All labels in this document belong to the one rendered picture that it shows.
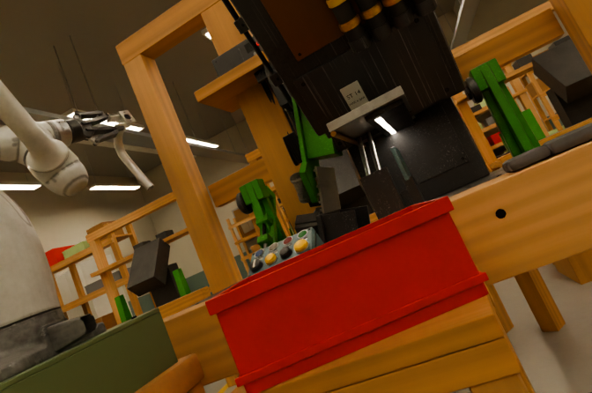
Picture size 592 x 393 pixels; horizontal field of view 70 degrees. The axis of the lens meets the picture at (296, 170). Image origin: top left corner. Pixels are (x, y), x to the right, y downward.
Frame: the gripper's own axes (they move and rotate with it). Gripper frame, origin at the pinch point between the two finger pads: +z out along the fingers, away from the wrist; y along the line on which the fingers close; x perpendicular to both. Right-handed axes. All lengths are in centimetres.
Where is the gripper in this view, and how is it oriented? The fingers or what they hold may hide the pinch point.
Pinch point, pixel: (119, 122)
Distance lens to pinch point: 163.1
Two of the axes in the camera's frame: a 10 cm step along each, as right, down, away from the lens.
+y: -6.2, -7.7, 1.3
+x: -6.1, 5.8, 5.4
